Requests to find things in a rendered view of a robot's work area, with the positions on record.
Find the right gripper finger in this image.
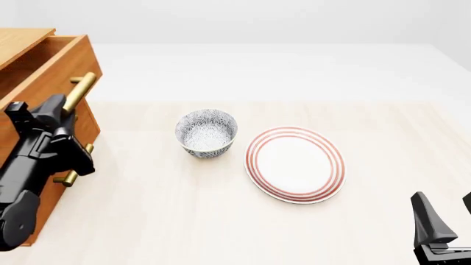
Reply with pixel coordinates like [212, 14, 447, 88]
[410, 191, 459, 249]
[461, 191, 471, 216]

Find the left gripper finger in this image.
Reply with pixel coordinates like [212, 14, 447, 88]
[53, 133, 96, 177]
[31, 93, 71, 131]

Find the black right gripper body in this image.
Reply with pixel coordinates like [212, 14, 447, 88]
[413, 240, 471, 265]

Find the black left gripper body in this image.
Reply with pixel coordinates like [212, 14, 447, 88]
[13, 111, 60, 161]

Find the long brass drawer handle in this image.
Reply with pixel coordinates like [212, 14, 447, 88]
[61, 71, 98, 115]

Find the wooden drawer with long handle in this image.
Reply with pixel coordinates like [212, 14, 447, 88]
[0, 34, 104, 139]

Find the wooden cabinet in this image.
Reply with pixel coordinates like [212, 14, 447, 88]
[0, 26, 102, 247]

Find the blue white patterned bowl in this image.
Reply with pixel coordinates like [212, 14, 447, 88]
[174, 108, 239, 160]

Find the white plate with red rings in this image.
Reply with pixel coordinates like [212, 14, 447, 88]
[243, 126, 347, 205]

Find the short brass drawer handle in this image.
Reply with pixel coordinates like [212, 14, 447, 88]
[52, 143, 95, 188]

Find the wooden drawer with short handle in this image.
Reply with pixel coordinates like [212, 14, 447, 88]
[21, 97, 102, 247]

